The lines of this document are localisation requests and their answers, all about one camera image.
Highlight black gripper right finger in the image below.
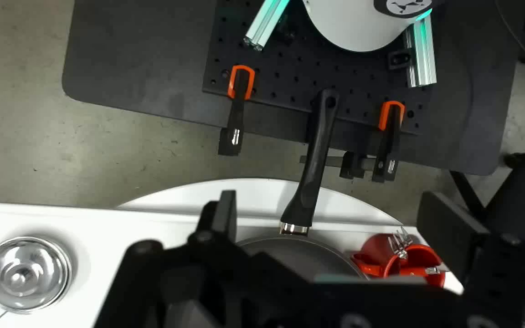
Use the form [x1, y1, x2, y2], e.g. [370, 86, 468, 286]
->
[417, 191, 494, 286]

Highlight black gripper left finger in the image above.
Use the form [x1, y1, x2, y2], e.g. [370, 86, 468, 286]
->
[191, 190, 237, 242]

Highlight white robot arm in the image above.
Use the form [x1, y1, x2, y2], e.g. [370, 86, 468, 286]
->
[204, 0, 437, 277]

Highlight dark nonstick frying pan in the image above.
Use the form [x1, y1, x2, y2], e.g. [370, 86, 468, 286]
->
[242, 89, 363, 281]

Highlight red utensil cup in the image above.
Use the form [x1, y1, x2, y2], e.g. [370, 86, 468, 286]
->
[352, 233, 445, 288]

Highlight right orange black clamp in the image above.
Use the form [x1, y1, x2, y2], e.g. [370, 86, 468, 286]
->
[372, 100, 406, 182]

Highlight orange black clamp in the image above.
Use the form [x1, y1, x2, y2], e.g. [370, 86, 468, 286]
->
[372, 100, 406, 182]
[219, 64, 257, 157]

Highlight left orange black clamp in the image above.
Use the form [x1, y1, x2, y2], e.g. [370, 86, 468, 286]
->
[219, 64, 257, 157]

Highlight small steel lid dish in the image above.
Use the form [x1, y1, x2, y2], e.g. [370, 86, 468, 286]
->
[0, 235, 75, 312]

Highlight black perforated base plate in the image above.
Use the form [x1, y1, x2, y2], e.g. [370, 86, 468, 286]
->
[202, 0, 432, 135]

